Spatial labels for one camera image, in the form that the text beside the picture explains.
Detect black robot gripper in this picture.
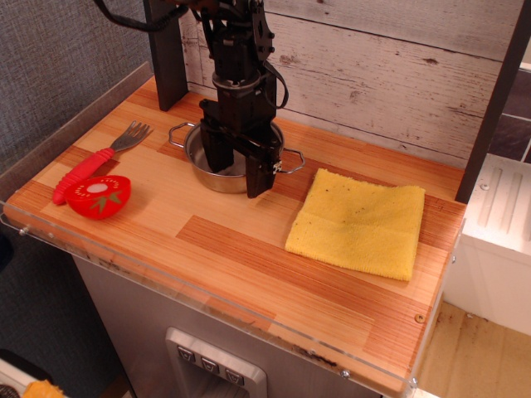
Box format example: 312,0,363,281
200,78,281,198

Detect stainless steel pot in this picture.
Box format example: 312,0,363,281
168,123,305,194

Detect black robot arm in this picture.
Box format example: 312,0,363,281
187,1,287,198

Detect yellow towel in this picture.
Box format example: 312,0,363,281
285,168,426,281

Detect red toy tomato half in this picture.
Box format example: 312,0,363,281
65,175,131,220

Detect grey toy fridge cabinet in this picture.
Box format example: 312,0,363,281
74,258,376,397

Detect silver dispenser panel with buttons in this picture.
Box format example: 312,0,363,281
165,328,268,397

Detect white toy sink unit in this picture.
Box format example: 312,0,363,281
443,155,530,334

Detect clear acrylic edge guard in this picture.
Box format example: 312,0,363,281
4,197,464,397

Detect yellow object bottom left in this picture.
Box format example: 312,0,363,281
22,380,65,398

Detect dark left shelf post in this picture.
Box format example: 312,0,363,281
149,17,188,111

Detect dark shelf post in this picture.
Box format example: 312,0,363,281
455,0,530,204
149,17,188,111

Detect red handled metal fork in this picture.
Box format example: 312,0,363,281
52,121,150,205

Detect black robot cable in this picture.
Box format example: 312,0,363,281
93,0,190,33

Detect dark right shelf post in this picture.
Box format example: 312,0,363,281
455,0,530,204

